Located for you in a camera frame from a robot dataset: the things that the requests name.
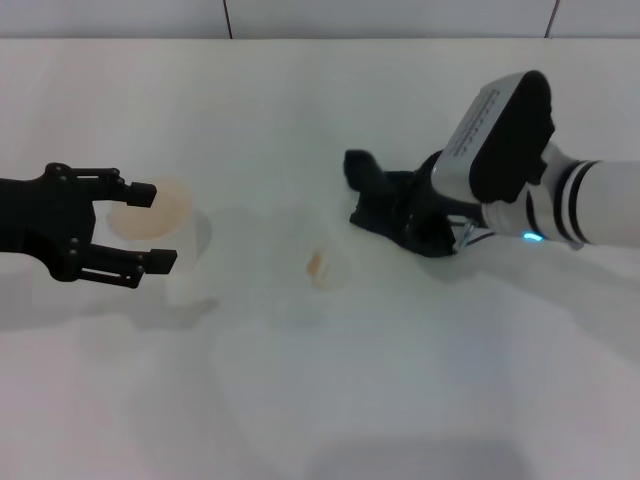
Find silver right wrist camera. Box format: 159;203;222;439
432;69;557;205

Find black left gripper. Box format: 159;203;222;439
0;162;180;291

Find white plastic cup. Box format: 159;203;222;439
107;174;214;306

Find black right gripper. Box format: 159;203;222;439
399;152;484;257

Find brown water stain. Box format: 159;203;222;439
305;248;335;281

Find dark blue rag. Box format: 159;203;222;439
342;148;459;259

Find right arm connector with cable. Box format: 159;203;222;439
449;219;494;250

